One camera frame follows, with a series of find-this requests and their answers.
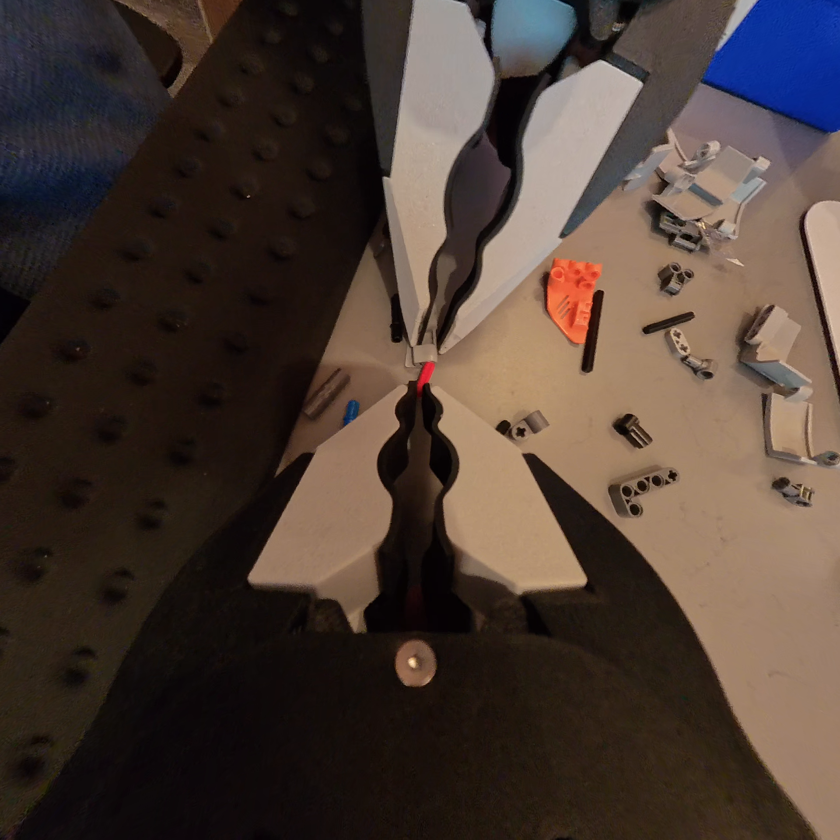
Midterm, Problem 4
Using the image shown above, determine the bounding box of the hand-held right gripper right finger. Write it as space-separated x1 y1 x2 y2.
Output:
422 382 587 632

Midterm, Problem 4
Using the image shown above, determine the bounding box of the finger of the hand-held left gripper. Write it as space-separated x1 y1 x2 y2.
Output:
382 0 496 349
436 58 645 355

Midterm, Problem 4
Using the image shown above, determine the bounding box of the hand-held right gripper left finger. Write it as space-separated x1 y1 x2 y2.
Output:
248 384 417 632

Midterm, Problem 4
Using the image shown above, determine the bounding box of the blue storage bin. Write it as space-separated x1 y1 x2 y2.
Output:
702 0 840 135

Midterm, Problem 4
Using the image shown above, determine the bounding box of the orange wedge plate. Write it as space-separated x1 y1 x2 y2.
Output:
546 258 603 344

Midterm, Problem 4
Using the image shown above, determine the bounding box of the light grey flat panel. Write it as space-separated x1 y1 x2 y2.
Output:
620 128 677 194

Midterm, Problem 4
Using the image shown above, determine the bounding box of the grey angled liftarm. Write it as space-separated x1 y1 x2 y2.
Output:
608 466 681 519

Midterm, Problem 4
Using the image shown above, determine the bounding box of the grey panel with black curve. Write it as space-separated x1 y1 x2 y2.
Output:
676 140 719 175

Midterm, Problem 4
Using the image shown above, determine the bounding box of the grey tube connector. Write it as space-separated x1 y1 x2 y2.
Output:
302 366 352 421

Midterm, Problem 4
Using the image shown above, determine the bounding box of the light grey hinged panel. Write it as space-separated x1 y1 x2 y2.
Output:
656 146 770 224
722 156 772 240

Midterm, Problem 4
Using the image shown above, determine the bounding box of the clear bag of small parts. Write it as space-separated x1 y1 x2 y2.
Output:
696 220 746 266

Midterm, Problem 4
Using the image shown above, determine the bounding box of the short black axle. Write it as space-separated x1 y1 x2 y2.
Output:
642 310 697 336

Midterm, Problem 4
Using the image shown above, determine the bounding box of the black studded mat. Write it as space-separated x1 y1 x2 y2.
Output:
0 0 388 840

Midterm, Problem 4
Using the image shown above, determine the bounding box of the black connector with grey pin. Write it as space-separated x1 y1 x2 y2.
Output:
771 476 816 508

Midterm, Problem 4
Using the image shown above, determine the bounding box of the grey block panel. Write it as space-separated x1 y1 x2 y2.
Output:
738 304 815 395

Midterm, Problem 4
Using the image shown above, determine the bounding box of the grey curved panel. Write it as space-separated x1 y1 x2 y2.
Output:
761 392 840 468

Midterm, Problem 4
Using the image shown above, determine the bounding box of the person's blue clothing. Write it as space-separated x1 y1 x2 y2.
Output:
0 0 175 329

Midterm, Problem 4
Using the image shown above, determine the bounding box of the dark grey frame piece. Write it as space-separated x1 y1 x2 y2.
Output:
651 210 700 253

